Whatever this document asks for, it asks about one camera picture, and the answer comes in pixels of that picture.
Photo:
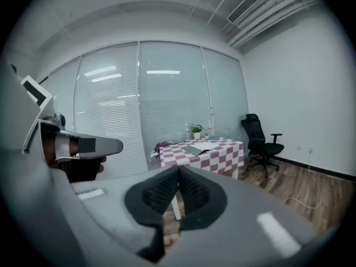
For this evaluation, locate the white window frame post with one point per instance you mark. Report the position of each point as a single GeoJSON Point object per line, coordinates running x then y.
{"type": "Point", "coordinates": [207, 88]}

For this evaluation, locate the green potted plant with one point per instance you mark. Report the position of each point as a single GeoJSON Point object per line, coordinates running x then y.
{"type": "Point", "coordinates": [196, 129]}

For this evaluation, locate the white ceiling air vent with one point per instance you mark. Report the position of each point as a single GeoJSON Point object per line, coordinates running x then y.
{"type": "Point", "coordinates": [244, 6]}

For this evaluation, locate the red white checkered tablecloth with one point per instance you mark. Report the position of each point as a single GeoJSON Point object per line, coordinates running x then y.
{"type": "Point", "coordinates": [219, 157]}

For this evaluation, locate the blue book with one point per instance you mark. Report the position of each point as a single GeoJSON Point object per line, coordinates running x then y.
{"type": "Point", "coordinates": [214, 138]}

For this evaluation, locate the grey-green hardcover book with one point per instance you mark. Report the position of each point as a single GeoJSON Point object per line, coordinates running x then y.
{"type": "Point", "coordinates": [201, 147]}

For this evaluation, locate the black office chair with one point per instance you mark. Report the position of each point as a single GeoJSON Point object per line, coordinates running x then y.
{"type": "Point", "coordinates": [254, 140]}

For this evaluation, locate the purple cloth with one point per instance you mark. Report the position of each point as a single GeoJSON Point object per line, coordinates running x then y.
{"type": "Point", "coordinates": [162, 147]}

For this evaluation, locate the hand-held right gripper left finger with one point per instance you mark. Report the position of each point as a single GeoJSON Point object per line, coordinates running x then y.
{"type": "Point", "coordinates": [111, 227]}

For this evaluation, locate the person's left hand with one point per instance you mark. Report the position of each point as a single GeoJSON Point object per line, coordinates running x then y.
{"type": "Point", "coordinates": [74, 147]}

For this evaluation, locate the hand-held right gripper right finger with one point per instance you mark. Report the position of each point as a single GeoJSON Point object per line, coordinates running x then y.
{"type": "Point", "coordinates": [236, 232]}

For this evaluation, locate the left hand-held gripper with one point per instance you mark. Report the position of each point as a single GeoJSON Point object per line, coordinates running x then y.
{"type": "Point", "coordinates": [33, 113]}

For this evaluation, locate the white window blinds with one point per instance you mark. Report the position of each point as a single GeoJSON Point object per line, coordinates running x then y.
{"type": "Point", "coordinates": [111, 107]}

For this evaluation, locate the clear plastic water bottle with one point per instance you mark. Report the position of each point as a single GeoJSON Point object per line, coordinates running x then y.
{"type": "Point", "coordinates": [186, 129]}
{"type": "Point", "coordinates": [209, 128]}

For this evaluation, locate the white ceiling pipes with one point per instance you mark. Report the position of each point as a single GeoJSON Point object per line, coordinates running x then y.
{"type": "Point", "coordinates": [278, 15]}

